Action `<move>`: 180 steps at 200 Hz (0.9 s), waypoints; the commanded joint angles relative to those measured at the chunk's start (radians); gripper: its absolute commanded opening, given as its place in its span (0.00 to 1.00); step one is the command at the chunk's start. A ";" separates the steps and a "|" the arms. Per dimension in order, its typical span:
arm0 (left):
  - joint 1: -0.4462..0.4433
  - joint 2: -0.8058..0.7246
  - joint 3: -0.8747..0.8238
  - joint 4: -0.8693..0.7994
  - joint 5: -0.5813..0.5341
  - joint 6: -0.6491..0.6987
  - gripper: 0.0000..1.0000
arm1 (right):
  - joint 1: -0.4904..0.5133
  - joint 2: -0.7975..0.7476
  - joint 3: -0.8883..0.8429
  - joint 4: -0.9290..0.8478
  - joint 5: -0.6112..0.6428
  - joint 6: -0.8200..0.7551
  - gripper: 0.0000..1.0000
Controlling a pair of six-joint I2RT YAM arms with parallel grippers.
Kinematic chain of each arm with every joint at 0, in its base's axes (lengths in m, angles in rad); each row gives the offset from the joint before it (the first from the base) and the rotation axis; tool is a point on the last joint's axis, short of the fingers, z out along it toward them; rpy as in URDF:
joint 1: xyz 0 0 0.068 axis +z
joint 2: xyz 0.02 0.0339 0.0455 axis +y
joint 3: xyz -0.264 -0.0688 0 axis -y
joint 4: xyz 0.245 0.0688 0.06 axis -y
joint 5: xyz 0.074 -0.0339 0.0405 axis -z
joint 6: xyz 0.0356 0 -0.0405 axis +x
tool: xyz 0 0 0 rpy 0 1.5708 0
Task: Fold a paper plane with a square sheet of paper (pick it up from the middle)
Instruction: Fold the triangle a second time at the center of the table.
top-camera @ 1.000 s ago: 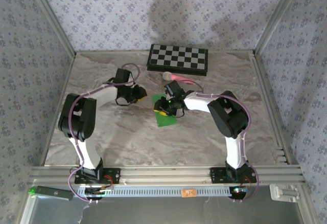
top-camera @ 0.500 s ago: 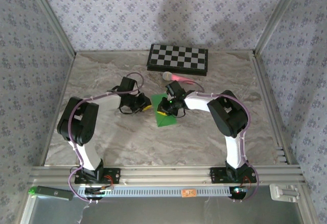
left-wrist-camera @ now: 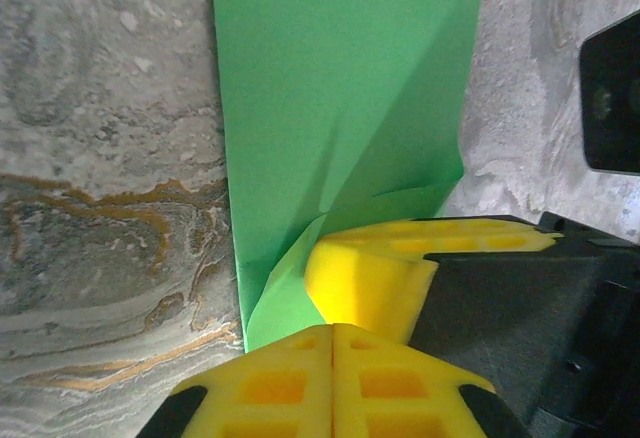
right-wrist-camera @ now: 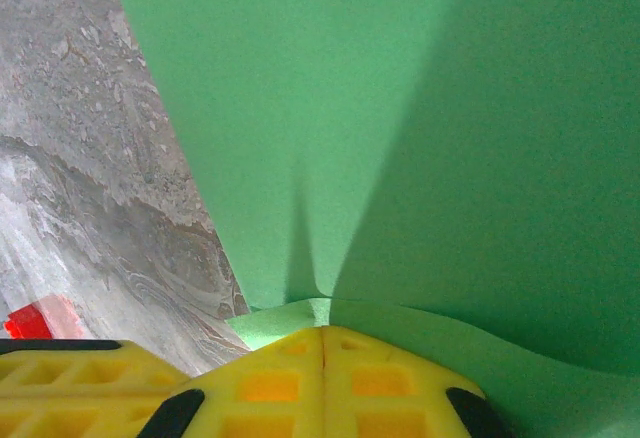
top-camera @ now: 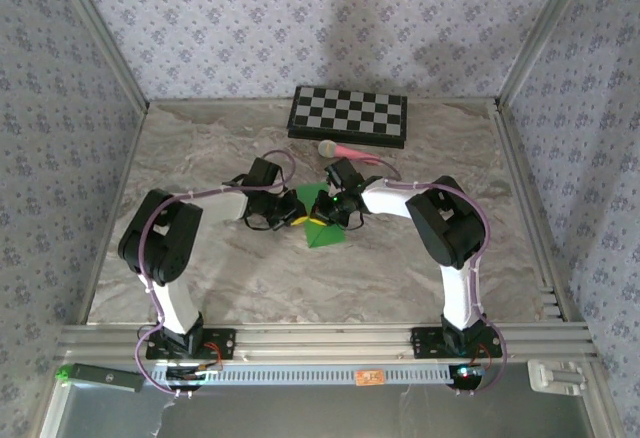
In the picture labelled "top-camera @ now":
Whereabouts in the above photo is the black bar with green end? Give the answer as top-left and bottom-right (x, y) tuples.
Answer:
(56, 362), (146, 393)

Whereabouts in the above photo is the green cloth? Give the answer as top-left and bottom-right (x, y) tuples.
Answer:
(293, 182), (349, 250)

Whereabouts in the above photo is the aluminium side rail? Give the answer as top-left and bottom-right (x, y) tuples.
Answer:
(74, 105), (150, 327)
(492, 100), (574, 323)

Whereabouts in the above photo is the orange sticker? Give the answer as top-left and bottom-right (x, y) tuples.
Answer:
(355, 369), (386, 388)

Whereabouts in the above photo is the white latch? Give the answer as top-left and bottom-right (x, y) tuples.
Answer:
(528, 360), (589, 397)

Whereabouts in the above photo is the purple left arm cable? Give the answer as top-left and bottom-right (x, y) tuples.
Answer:
(133, 149), (296, 399)

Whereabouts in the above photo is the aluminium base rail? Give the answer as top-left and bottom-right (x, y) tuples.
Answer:
(57, 324), (599, 365)

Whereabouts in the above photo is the pink toy microphone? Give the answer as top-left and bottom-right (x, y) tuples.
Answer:
(318, 139), (381, 167)

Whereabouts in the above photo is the aluminium corner post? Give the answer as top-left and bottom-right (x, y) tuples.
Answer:
(48, 0), (151, 113)
(494, 0), (599, 112)

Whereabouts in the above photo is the grey metal sheet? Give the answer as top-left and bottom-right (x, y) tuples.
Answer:
(39, 382), (624, 438)

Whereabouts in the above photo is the black and grey chessboard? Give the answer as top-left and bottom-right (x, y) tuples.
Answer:
(287, 85), (408, 150)

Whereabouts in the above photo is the grey slotted cable tray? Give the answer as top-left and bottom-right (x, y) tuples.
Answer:
(149, 362), (459, 386)

